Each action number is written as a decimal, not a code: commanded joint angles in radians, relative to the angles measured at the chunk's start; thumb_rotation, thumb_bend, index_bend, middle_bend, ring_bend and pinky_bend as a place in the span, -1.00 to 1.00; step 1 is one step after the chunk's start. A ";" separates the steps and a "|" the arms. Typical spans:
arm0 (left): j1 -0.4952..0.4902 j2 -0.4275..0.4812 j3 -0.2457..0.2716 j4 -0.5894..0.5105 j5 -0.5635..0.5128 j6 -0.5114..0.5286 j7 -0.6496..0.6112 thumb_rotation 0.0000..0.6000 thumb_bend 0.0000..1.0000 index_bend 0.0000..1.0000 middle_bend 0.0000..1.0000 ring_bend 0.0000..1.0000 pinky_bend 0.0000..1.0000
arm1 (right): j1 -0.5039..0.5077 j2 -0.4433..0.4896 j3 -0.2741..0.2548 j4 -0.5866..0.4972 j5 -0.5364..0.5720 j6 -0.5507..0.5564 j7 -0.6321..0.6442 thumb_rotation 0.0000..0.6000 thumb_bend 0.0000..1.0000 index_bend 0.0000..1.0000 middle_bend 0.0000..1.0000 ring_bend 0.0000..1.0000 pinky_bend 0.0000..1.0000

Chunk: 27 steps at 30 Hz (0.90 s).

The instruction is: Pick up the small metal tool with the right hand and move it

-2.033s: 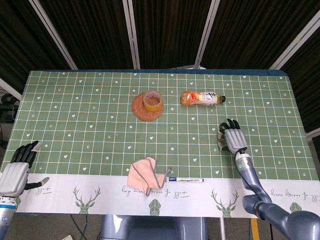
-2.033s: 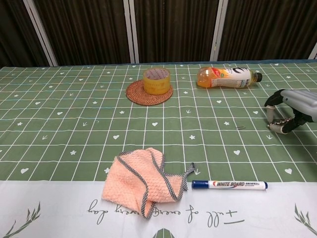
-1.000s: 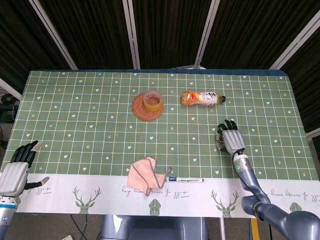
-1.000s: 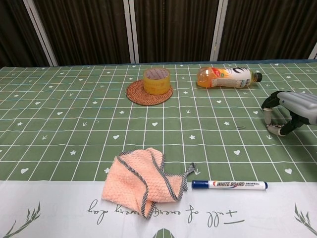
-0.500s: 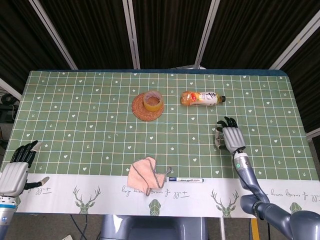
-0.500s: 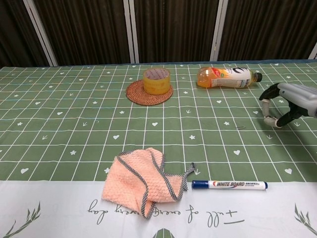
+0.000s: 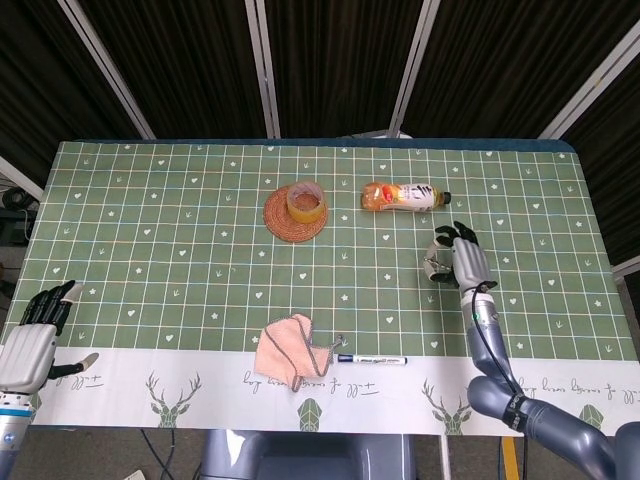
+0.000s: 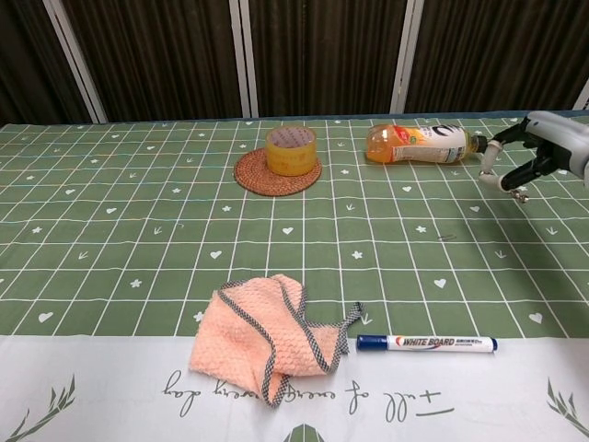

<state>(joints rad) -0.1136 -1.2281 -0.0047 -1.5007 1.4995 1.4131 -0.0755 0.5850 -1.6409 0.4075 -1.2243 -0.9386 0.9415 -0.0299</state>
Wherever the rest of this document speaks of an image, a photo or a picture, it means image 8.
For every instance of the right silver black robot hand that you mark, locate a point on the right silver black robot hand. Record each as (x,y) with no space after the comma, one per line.
(559,138)

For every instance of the orange drink bottle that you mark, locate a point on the orange drink bottle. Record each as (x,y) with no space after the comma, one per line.
(414,145)

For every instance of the blue whiteboard marker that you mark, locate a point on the blue whiteboard marker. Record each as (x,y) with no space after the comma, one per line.
(428,343)

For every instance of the yellow tape roll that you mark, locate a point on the yellow tape roll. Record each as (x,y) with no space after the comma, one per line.
(291,159)

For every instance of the round woven coaster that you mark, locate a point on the round woven coaster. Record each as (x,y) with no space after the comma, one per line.
(250,179)

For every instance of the pink cloth with grey trim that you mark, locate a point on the pink cloth with grey trim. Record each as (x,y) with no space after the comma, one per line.
(234,340)

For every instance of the green grid tablecloth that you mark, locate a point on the green grid tablecloth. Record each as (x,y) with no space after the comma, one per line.
(138,239)

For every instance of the white partition post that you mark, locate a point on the white partition post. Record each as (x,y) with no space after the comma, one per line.
(76,64)
(246,60)
(583,96)
(406,55)

